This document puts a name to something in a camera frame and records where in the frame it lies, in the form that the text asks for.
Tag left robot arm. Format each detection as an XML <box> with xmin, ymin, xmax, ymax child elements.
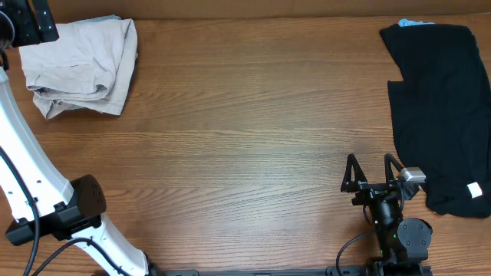
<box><xmin>1</xmin><ymin>1</ymin><xmax>159</xmax><ymax>275</ymax></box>

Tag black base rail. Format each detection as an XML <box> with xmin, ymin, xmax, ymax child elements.
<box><xmin>149</xmin><ymin>266</ymin><xmax>433</xmax><ymax>276</ymax></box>

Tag folded light blue jeans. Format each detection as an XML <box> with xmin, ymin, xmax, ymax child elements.
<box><xmin>75</xmin><ymin>15</ymin><xmax>122</xmax><ymax>24</ymax></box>

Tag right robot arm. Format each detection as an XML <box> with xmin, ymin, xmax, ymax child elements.
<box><xmin>335</xmin><ymin>153</ymin><xmax>433</xmax><ymax>276</ymax></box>

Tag black t-shirt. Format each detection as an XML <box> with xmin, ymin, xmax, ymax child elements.
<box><xmin>380</xmin><ymin>24</ymin><xmax>490</xmax><ymax>219</ymax></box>

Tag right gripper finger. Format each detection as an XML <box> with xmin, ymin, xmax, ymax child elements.
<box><xmin>341</xmin><ymin>153</ymin><xmax>367</xmax><ymax>192</ymax></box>
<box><xmin>384</xmin><ymin>153</ymin><xmax>404</xmax><ymax>184</ymax></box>

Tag beige khaki shorts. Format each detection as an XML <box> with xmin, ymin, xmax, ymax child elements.
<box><xmin>19</xmin><ymin>19</ymin><xmax>138</xmax><ymax>119</ymax></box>

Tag light blue cloth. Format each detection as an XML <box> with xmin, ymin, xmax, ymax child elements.
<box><xmin>397</xmin><ymin>18</ymin><xmax>434</xmax><ymax>28</ymax></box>

